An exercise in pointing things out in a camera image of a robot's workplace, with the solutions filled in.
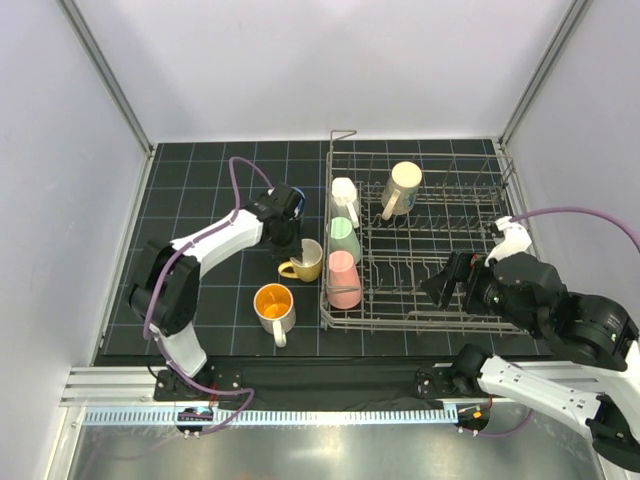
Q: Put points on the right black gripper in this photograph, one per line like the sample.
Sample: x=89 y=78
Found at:
x=439 y=286

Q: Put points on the aluminium frame post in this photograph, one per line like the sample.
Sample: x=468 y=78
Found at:
x=569 y=23
x=89 y=43

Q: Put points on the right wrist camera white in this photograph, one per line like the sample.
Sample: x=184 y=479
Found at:
x=512 y=238

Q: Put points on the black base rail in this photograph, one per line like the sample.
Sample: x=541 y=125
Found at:
x=351 y=384

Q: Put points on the left aluminium frame post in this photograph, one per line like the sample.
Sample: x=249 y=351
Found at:
x=89 y=43

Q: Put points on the right aluminium frame post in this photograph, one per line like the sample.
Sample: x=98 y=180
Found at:
x=569 y=23

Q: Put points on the yellow ceramic mug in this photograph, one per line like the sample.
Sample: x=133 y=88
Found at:
x=308 y=266

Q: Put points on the white slotted cable duct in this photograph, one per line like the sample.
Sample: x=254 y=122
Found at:
x=184 y=416

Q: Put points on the grey wire dish rack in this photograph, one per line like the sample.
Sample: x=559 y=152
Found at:
x=465 y=185

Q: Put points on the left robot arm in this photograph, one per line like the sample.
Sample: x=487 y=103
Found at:
x=164 y=289

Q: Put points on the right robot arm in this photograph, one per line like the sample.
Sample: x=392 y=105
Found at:
x=585 y=329

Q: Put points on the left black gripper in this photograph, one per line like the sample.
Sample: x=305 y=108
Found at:
x=294 y=249

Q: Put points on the green plastic cup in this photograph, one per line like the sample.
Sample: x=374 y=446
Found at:
x=342 y=237

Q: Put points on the beige patterned ceramic mug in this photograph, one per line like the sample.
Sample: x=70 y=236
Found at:
x=401 y=190

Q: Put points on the black grid mat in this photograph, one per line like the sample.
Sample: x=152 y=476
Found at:
x=193 y=185

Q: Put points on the white faceted mug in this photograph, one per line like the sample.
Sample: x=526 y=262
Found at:
x=345 y=201

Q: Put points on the blue plastic cup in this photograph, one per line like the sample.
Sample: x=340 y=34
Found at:
x=300 y=206

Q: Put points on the pink plastic cup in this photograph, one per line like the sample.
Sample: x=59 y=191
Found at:
x=344 y=287

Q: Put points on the orange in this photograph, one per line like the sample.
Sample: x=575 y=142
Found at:
x=274 y=305

